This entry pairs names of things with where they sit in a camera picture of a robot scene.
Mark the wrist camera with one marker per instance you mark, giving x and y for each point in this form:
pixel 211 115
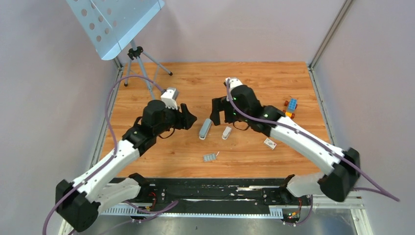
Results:
pixel 169 97
pixel 232 82

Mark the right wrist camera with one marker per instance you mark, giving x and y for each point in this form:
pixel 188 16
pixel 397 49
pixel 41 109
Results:
pixel 232 82

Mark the small white staple box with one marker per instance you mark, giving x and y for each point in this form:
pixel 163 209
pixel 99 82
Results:
pixel 271 144

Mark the white staple tray with staples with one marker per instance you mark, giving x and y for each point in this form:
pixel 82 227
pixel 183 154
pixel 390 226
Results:
pixel 209 157

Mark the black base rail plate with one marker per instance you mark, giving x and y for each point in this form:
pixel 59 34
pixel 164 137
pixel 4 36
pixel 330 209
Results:
pixel 219 196

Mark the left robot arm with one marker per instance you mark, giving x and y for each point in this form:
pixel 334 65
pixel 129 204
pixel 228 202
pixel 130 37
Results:
pixel 82 200

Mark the light blue white stapler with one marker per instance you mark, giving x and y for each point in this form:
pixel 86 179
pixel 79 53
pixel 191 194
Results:
pixel 205 129

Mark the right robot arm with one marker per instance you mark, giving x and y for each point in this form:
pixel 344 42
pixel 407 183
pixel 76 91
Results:
pixel 338 167

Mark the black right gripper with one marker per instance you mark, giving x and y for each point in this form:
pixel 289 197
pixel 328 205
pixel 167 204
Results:
pixel 220 104

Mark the white stapler tray piece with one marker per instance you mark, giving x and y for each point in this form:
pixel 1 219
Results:
pixel 226 132

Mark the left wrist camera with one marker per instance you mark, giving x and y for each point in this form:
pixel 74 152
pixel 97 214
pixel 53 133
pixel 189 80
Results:
pixel 169 97

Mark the light blue music stand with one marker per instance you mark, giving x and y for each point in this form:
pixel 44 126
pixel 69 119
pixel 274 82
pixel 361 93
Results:
pixel 112 25

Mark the colourful toy block car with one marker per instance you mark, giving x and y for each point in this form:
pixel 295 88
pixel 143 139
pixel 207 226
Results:
pixel 290 107

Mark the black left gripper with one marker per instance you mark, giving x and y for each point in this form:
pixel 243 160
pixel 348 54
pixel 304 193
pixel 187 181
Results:
pixel 184 119

